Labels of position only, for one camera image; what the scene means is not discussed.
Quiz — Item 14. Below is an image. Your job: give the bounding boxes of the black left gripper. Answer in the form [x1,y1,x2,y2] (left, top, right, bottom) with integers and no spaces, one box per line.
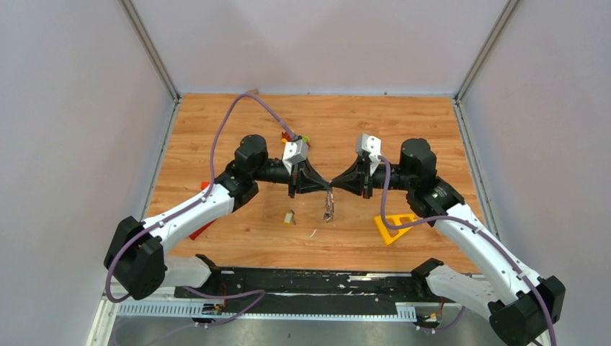
[253,156,333,200]

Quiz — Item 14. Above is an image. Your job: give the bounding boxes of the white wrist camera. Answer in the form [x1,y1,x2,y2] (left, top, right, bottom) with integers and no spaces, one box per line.
[355,133,381,176]
[282,139,309,174]

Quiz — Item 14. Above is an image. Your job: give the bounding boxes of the silver key with yellow tag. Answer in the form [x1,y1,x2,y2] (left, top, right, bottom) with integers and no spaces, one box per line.
[283,210,296,226]

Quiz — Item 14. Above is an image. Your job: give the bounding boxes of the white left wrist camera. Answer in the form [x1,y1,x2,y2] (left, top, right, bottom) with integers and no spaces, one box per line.
[282,139,309,174]

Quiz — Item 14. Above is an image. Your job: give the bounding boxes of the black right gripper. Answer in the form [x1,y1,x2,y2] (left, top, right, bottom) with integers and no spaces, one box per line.
[330,155,414,199]

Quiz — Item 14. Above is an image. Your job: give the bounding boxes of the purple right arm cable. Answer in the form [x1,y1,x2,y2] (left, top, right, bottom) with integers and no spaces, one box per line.
[378,155,558,346]

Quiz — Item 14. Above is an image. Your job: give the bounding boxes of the red lego brick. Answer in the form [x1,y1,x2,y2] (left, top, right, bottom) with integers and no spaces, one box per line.
[189,223,210,240]

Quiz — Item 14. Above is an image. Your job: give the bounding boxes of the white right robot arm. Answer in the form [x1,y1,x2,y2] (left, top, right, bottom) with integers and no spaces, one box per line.
[331,134,566,345]

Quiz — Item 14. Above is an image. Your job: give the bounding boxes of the yellow triangle block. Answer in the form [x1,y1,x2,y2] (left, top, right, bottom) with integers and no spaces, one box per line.
[373,213,417,246]

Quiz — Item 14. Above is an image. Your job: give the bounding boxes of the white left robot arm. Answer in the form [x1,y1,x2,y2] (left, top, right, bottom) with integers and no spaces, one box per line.
[104,135,331,300]

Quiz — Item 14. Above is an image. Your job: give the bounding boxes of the red lego toy car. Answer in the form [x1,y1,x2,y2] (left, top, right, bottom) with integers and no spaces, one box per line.
[281,132,311,146]

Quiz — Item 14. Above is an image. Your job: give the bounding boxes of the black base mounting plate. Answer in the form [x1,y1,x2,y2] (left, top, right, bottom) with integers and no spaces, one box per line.
[197,266,450,304]

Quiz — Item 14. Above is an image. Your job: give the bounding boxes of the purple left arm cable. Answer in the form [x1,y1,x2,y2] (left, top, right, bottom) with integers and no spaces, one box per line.
[104,93,299,303]

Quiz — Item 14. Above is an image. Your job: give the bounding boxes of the white slotted cable duct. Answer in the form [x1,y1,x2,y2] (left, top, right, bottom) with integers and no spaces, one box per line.
[117,301,418,321]

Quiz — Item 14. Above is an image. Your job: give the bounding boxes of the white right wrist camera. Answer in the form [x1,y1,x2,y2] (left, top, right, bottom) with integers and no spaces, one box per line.
[355,133,381,176]

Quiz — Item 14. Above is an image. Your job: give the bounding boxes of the large keyring with keys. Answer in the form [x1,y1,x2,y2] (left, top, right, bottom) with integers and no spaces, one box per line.
[323,187,334,223]

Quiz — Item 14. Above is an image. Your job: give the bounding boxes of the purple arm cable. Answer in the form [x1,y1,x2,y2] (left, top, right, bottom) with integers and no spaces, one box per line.
[378,155,558,346]
[104,93,299,303]

